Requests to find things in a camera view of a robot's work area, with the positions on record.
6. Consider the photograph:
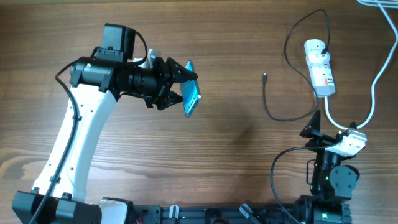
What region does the smartphone with teal screen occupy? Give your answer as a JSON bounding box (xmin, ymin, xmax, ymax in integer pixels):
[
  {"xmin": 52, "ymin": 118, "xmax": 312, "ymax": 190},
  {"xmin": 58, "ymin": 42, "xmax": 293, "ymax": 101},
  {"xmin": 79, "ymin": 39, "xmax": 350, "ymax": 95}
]
[{"xmin": 180, "ymin": 60, "xmax": 201, "ymax": 117}]

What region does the white power strip cord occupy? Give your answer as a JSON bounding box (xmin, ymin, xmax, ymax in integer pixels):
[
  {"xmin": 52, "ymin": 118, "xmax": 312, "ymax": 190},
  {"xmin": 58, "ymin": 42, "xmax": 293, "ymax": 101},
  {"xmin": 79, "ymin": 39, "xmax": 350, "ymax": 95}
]
[{"xmin": 323, "ymin": 0, "xmax": 398, "ymax": 131}]

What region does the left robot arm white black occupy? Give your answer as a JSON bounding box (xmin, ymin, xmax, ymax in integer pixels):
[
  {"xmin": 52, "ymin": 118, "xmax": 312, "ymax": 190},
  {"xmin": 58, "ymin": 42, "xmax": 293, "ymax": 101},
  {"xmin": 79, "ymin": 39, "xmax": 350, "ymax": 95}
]
[{"xmin": 12, "ymin": 24, "xmax": 200, "ymax": 223}]

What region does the black USB charging cable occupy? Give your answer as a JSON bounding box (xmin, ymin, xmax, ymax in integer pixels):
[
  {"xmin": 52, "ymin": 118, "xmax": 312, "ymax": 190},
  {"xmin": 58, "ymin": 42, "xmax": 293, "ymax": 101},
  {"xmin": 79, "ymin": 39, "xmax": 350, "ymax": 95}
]
[{"xmin": 262, "ymin": 9, "xmax": 331, "ymax": 123}]

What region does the white power strip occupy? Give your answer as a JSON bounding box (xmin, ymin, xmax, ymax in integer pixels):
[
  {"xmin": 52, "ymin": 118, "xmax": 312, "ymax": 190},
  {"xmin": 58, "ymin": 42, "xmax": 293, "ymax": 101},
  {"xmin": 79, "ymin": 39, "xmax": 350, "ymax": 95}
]
[{"xmin": 304, "ymin": 39, "xmax": 336, "ymax": 98}]

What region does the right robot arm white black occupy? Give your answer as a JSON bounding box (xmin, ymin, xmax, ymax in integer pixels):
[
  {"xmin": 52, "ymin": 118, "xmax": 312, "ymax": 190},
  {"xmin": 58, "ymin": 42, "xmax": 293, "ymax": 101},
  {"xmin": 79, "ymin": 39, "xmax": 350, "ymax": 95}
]
[{"xmin": 294, "ymin": 110, "xmax": 367, "ymax": 224}]

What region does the white charger plug adapter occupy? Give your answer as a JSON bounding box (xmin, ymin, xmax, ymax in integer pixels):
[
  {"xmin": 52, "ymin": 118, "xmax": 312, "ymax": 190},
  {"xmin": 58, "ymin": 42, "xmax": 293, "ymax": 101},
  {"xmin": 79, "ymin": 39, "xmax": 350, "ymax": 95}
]
[{"xmin": 305, "ymin": 50, "xmax": 330, "ymax": 67}]

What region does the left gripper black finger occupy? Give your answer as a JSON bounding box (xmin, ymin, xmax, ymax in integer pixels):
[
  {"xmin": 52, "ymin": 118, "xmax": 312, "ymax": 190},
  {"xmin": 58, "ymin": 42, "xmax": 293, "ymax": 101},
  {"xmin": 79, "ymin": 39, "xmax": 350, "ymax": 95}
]
[
  {"xmin": 166, "ymin": 57, "xmax": 198, "ymax": 83},
  {"xmin": 155, "ymin": 91, "xmax": 183, "ymax": 110}
]

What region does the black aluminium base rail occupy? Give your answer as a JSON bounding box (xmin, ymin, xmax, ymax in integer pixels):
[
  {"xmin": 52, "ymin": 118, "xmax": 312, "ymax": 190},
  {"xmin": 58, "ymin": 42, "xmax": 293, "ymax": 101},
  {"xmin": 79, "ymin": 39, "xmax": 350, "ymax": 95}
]
[{"xmin": 127, "ymin": 203, "xmax": 352, "ymax": 224}]

